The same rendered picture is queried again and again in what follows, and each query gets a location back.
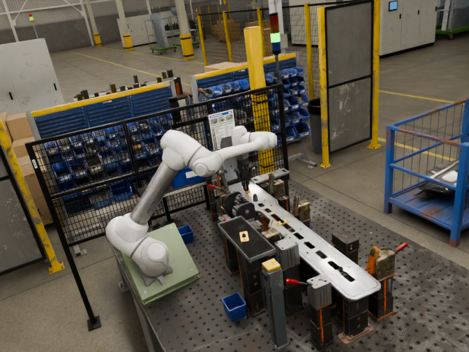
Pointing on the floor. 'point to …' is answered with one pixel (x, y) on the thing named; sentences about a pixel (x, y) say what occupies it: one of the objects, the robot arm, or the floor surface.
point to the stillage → (434, 204)
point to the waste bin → (315, 124)
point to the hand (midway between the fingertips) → (246, 185)
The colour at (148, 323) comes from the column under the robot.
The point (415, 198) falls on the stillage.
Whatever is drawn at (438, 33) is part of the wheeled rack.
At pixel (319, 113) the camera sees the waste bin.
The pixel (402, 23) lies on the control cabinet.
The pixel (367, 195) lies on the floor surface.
